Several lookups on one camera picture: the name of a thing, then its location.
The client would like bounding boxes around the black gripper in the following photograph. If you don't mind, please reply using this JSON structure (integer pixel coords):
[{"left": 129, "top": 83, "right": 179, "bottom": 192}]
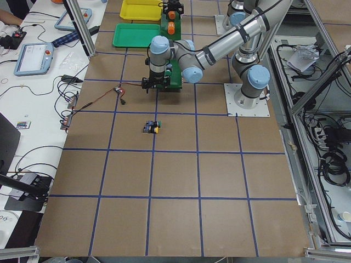
[
  {"left": 141, "top": 76, "right": 171, "bottom": 92},
  {"left": 163, "top": 0, "right": 184, "bottom": 14}
]

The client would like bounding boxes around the orange cylinder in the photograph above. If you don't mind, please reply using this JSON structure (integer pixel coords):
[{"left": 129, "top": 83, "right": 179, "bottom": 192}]
[
  {"left": 168, "top": 11, "right": 176, "bottom": 20},
  {"left": 167, "top": 21, "right": 176, "bottom": 35}
]

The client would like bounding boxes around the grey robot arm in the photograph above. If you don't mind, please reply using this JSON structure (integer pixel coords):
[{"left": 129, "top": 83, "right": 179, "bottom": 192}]
[
  {"left": 159, "top": 0, "right": 246, "bottom": 30},
  {"left": 141, "top": 1, "right": 291, "bottom": 109}
]

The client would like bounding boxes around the green conveyor belt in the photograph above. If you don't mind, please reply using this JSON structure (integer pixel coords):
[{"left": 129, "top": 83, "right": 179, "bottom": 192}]
[{"left": 157, "top": 9, "right": 183, "bottom": 92}]

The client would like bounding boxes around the small red circuit board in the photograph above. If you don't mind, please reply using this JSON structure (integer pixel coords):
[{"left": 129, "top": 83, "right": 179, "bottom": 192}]
[{"left": 114, "top": 87, "right": 125, "bottom": 96}]

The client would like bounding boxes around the yellow plastic tray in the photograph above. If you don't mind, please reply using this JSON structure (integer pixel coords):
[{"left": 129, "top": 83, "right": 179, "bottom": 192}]
[{"left": 120, "top": 0, "right": 162, "bottom": 21}]

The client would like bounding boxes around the green plastic tray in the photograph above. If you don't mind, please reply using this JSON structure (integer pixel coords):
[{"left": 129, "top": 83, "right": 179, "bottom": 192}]
[{"left": 112, "top": 23, "right": 160, "bottom": 48}]

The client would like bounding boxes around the black power adapter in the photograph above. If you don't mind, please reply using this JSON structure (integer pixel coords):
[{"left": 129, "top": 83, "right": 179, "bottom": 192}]
[{"left": 61, "top": 75, "right": 83, "bottom": 83}]

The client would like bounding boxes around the blue checkered umbrella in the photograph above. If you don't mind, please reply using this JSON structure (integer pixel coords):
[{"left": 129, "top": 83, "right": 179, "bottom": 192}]
[{"left": 52, "top": 31, "right": 79, "bottom": 48}]

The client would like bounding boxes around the teach pendant far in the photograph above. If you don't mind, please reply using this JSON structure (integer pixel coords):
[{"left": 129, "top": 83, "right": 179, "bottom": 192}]
[{"left": 54, "top": 8, "right": 93, "bottom": 31}]

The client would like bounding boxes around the teach pendant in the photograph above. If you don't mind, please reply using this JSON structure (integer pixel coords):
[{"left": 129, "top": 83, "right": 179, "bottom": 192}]
[
  {"left": 14, "top": 42, "right": 54, "bottom": 76},
  {"left": 54, "top": 8, "right": 93, "bottom": 31}
]

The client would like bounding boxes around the teach pendant near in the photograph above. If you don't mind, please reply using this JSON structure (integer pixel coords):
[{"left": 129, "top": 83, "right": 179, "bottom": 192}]
[{"left": 14, "top": 42, "right": 54, "bottom": 76}]

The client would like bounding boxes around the red black power cable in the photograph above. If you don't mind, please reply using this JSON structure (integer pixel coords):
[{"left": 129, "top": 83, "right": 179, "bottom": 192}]
[{"left": 71, "top": 82, "right": 143, "bottom": 113}]

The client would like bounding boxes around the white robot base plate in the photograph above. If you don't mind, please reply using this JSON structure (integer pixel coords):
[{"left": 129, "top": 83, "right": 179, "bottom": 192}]
[{"left": 224, "top": 83, "right": 270, "bottom": 118}]

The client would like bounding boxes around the aluminium frame post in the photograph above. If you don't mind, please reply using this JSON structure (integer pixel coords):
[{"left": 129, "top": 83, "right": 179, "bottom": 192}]
[{"left": 63, "top": 0, "right": 96, "bottom": 58}]

